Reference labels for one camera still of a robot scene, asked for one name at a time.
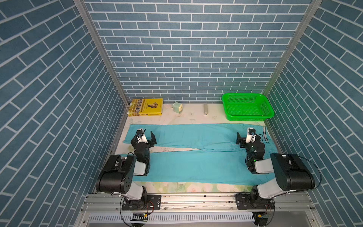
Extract aluminium mounting rail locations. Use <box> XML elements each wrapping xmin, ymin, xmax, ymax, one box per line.
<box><xmin>75</xmin><ymin>193</ymin><xmax>323</xmax><ymax>227</ymax></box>

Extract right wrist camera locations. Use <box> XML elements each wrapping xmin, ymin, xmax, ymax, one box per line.
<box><xmin>246</xmin><ymin>128</ymin><xmax>256</xmax><ymax>143</ymax></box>

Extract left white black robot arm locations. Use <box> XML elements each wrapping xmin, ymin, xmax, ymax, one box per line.
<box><xmin>95</xmin><ymin>129</ymin><xmax>157</xmax><ymax>206</ymax></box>

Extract yellow book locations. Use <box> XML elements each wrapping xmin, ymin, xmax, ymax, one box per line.
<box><xmin>127</xmin><ymin>98</ymin><xmax>164</xmax><ymax>117</ymax></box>

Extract teal long pants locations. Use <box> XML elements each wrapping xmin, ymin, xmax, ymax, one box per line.
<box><xmin>123</xmin><ymin>124</ymin><xmax>274</xmax><ymax>185</ymax></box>

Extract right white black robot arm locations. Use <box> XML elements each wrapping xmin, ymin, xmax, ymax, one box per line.
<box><xmin>236</xmin><ymin>128</ymin><xmax>319</xmax><ymax>201</ymax></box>

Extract pale green tape dispenser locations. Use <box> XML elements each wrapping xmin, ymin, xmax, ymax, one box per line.
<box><xmin>172</xmin><ymin>102</ymin><xmax>183</xmax><ymax>114</ymax></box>

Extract green plastic basket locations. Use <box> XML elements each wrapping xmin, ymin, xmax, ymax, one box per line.
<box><xmin>222</xmin><ymin>93</ymin><xmax>275</xmax><ymax>122</ymax></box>

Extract floral table mat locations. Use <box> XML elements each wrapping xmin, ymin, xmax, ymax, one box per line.
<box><xmin>116</xmin><ymin>104</ymin><xmax>278</xmax><ymax>193</ymax></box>

